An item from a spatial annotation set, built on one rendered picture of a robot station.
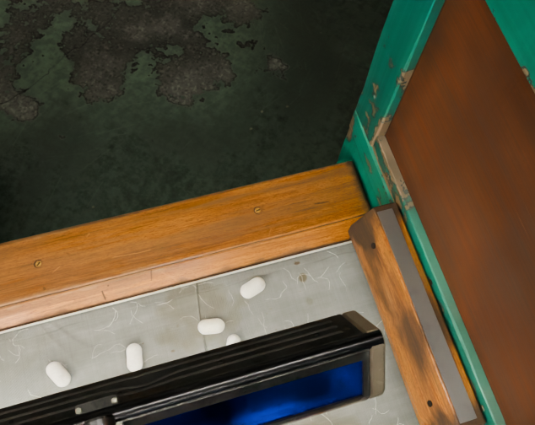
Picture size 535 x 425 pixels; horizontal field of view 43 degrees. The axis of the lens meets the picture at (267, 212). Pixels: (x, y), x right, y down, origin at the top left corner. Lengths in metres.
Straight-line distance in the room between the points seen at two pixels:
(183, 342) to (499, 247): 0.44
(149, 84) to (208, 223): 1.10
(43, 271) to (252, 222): 0.30
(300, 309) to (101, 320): 0.28
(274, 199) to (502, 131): 0.42
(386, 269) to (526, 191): 0.28
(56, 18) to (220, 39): 0.50
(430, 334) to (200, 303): 0.32
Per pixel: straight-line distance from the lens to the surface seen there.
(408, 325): 0.89
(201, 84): 2.03
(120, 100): 2.01
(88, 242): 0.99
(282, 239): 0.98
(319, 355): 0.58
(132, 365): 0.93
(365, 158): 1.00
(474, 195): 0.76
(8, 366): 0.99
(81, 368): 0.96
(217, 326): 0.94
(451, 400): 0.86
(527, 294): 0.72
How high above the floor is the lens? 1.67
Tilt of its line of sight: 65 degrees down
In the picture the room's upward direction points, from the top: 10 degrees clockwise
